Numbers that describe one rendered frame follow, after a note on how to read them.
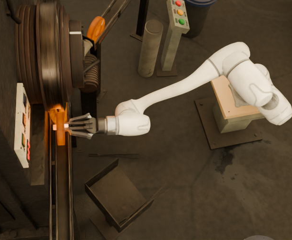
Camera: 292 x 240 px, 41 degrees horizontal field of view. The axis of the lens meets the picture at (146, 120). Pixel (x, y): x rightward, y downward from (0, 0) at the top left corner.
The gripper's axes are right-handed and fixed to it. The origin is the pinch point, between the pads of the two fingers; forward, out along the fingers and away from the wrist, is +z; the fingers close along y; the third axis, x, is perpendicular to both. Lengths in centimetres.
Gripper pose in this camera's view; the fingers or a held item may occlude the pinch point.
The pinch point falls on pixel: (60, 126)
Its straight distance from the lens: 181.6
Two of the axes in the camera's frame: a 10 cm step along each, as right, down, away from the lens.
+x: 1.6, -4.4, -8.8
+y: -1.1, -9.0, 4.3
